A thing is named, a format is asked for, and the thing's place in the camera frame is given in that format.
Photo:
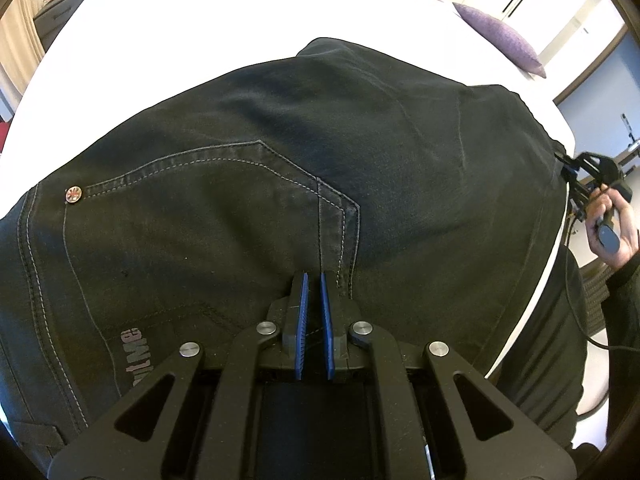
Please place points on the purple cushion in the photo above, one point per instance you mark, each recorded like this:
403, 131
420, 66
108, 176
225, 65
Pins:
504, 38

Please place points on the person's dark trousers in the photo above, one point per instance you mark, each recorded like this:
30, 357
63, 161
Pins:
542, 373

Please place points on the white wardrobe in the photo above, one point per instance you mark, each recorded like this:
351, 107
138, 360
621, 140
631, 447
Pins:
553, 25

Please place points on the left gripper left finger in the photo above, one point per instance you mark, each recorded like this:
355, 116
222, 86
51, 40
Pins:
291, 315

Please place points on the person's right hand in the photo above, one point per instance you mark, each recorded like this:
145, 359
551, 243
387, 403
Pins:
611, 226

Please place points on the cream curtain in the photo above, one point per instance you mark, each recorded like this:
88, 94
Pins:
21, 48

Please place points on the black denim pants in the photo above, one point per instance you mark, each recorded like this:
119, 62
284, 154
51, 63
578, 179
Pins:
434, 205

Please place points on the grey nightstand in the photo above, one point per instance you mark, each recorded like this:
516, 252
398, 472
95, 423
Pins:
51, 19

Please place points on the dark jacket sleeve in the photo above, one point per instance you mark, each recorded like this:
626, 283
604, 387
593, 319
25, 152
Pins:
621, 314

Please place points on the red and white bag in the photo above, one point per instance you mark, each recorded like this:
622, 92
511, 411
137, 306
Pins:
4, 130

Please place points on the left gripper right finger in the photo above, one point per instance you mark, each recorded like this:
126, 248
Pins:
338, 314

